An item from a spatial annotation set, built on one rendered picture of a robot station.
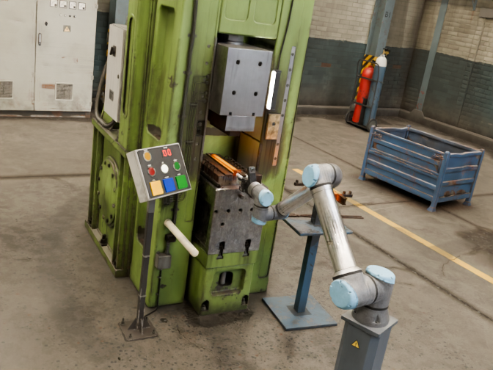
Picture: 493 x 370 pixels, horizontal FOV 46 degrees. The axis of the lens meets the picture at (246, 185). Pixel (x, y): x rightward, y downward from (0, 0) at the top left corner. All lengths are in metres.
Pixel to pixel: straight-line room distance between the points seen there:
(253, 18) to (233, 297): 1.82
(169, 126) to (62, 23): 5.12
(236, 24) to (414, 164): 4.03
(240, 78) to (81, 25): 5.28
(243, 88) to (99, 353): 1.76
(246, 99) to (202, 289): 1.27
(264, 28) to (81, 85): 5.32
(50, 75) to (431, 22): 7.66
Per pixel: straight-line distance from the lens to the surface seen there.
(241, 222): 3.71
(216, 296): 3.91
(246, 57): 3.46
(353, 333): 3.06
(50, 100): 8.60
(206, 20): 3.47
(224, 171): 3.65
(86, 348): 3.60
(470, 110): 11.87
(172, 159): 3.30
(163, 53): 3.78
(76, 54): 8.56
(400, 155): 7.23
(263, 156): 3.86
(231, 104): 3.48
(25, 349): 3.61
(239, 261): 3.85
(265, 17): 3.66
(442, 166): 6.88
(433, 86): 12.46
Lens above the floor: 2.08
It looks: 18 degrees down
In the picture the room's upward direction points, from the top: 9 degrees clockwise
